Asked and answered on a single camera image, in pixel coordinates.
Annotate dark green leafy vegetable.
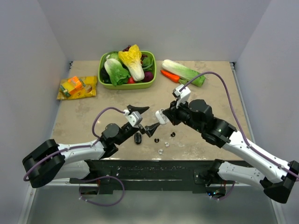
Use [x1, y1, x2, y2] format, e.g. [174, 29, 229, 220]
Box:
[142, 57, 153, 71]

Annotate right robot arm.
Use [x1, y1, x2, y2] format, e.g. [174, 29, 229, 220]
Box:
[156, 99, 299, 203]

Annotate orange juice box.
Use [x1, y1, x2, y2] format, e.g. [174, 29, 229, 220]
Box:
[60, 76, 85, 97]

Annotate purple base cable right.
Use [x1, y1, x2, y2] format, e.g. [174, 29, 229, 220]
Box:
[209, 179, 236, 201]

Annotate yellow napa cabbage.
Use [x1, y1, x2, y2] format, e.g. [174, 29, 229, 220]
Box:
[118, 44, 144, 82]

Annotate white earbud charging case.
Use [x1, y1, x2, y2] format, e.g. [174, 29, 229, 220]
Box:
[155, 109, 169, 125]

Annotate green lettuce in basket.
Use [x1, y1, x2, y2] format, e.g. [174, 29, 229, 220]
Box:
[104, 58, 131, 86]

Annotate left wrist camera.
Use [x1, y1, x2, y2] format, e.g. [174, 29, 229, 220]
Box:
[123, 109, 142, 128]

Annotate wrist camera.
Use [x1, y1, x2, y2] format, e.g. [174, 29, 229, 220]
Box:
[123, 109, 142, 128]
[172, 84, 191, 108]

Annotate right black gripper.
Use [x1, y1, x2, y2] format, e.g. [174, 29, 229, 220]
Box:
[164, 97, 204, 133]

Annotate black earbud charging case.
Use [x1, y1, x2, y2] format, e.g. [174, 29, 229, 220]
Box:
[134, 132, 142, 145]

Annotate dark red grapes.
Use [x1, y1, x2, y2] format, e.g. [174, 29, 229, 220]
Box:
[122, 45, 131, 52]

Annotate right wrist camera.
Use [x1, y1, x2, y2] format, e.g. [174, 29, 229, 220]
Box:
[172, 84, 191, 108]

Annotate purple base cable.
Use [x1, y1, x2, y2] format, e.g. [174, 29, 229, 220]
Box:
[209, 179, 236, 201]
[78, 175, 126, 206]

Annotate yellow snack bag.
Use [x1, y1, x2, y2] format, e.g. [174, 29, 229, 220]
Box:
[57, 76, 97, 100]

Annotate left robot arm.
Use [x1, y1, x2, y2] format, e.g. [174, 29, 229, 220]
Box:
[22, 105, 168, 188]

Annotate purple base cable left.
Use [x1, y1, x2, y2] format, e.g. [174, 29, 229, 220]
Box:
[78, 175, 126, 206]

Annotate round green cabbage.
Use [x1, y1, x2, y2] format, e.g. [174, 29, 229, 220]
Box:
[106, 52, 122, 63]

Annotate purple onion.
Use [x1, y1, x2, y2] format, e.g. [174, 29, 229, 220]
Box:
[142, 71, 154, 83]

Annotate napa cabbage on table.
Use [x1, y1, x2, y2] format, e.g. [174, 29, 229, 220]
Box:
[162, 59, 199, 82]

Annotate orange toy carrot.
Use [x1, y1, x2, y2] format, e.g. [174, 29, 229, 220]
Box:
[160, 70, 187, 84]

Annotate green plastic basket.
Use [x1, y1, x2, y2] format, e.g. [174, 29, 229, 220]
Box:
[98, 51, 157, 90]

